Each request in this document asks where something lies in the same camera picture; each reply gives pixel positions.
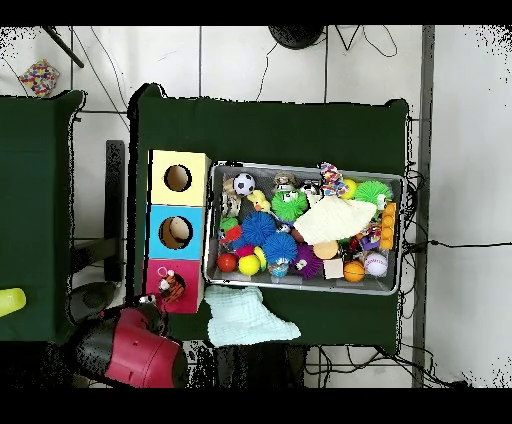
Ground yellow plush toy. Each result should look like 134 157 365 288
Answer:
246 190 272 214

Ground cream waffle cloth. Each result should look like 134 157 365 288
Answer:
293 195 379 247

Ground orange striped plush tiger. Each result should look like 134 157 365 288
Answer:
157 269 188 304

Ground wooden box with three holes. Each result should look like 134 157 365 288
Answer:
143 149 211 314

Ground clear mesh bin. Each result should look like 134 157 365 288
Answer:
204 162 405 296

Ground large blue spiky ball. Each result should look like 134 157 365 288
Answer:
239 211 277 248

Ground small soccer ball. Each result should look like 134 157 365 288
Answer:
232 172 257 197

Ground yellow-green ball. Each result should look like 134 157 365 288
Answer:
238 254 262 277

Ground red ball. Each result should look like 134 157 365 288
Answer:
216 253 238 273

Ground purple spiky ball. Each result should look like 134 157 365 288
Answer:
294 244 323 281

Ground multicoloured patterned cloth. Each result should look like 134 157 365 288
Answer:
318 161 348 198

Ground dark green tablecloth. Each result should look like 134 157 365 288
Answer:
127 83 411 347
0 90 85 345

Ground mint green cloth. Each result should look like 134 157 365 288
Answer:
206 285 302 348

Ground small orange basketball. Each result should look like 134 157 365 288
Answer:
343 260 367 284

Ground white baseball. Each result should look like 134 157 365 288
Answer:
363 251 389 278

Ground black chair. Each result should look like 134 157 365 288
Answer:
70 139 128 321

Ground black round stand base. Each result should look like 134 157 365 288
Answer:
267 25 325 49

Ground black rod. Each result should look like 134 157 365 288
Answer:
41 26 85 69

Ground multicoloured patterned object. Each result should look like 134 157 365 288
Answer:
17 58 61 98

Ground yellow cup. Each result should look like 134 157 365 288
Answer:
0 287 28 319

